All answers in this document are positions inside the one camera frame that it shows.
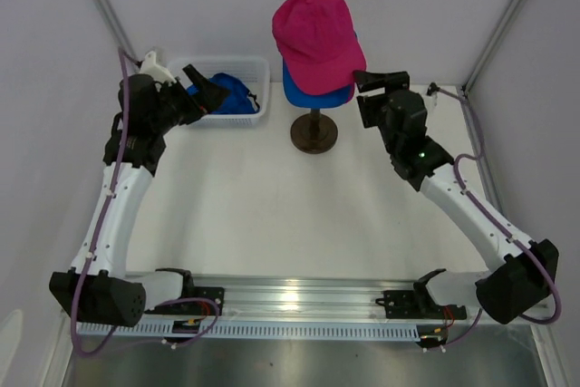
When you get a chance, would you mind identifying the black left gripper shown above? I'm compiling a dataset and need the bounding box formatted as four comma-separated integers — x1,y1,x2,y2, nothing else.
150,65,229,135

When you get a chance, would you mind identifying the blue cap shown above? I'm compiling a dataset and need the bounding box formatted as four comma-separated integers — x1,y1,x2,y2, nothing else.
275,31,362,109
209,73,260,115

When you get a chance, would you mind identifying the pink cap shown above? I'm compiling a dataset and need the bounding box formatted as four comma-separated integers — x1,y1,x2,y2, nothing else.
272,0,367,95
336,86,354,105

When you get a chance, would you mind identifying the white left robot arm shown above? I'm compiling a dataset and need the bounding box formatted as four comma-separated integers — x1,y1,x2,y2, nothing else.
49,64,229,327

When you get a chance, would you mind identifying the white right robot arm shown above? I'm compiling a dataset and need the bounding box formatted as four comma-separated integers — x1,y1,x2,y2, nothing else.
353,71,562,324

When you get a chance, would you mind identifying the white plastic mesh basket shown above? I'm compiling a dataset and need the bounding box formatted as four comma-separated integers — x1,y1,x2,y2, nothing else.
168,55,270,128

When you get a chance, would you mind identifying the brown round mannequin stand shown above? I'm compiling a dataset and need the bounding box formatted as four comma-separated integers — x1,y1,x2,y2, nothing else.
290,109,338,154

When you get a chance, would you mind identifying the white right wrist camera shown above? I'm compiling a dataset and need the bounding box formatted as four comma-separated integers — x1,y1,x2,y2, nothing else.
426,82,440,111

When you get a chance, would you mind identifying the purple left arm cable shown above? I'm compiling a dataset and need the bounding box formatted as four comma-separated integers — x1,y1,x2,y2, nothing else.
70,46,223,357

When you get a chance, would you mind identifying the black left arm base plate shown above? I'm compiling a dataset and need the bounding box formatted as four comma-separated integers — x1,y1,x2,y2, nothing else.
178,285,225,317

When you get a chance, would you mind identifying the aluminium mounting rail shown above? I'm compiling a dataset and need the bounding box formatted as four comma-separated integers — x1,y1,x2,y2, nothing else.
61,272,499,329

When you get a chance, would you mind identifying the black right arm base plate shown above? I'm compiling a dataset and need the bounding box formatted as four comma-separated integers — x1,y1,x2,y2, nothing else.
374,268,467,320

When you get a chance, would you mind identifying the white slotted cable duct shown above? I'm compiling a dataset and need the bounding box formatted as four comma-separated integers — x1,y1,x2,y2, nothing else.
76,319,421,342

